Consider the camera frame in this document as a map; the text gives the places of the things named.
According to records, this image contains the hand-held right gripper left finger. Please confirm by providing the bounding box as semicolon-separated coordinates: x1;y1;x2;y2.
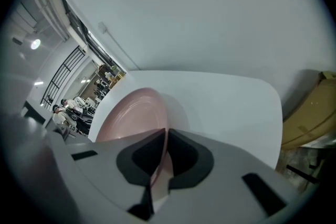
47;128;167;224

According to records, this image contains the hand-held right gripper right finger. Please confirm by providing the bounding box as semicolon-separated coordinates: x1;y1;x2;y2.
153;128;300;224

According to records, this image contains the big pink plate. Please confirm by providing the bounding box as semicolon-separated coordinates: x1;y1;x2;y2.
96;87;175;215

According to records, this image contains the black metal railing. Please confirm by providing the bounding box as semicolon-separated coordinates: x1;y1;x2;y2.
40;45;87;110

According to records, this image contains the large flat cardboard sheet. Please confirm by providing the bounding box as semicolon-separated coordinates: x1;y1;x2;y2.
282;69;336;150

